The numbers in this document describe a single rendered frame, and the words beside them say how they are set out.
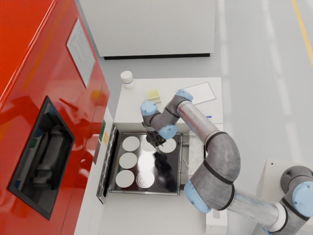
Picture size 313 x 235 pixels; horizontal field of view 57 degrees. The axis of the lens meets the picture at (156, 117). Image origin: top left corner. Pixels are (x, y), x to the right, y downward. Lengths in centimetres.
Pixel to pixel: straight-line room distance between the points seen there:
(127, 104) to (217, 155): 95
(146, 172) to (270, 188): 62
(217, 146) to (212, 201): 18
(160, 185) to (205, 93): 62
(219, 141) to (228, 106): 200
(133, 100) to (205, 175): 95
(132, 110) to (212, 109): 47
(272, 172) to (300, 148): 140
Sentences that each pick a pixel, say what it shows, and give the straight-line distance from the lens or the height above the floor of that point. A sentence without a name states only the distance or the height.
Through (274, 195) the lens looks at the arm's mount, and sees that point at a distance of 145.
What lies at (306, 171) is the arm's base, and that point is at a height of 112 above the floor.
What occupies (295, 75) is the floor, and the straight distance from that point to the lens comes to 334.
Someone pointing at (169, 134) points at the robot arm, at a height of 126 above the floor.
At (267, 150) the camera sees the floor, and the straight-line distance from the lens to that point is 271.
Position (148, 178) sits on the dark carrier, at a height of 90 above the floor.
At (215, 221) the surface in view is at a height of 96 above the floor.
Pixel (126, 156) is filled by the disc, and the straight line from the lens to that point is 164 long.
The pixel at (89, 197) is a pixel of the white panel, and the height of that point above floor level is 105.
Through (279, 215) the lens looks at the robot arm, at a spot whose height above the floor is 117.
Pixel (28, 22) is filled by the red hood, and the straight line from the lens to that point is 100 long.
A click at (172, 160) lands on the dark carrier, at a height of 90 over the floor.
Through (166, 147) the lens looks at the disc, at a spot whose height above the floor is 90.
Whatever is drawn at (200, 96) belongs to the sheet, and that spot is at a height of 97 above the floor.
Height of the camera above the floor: 229
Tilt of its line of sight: 52 degrees down
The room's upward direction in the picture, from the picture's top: 12 degrees counter-clockwise
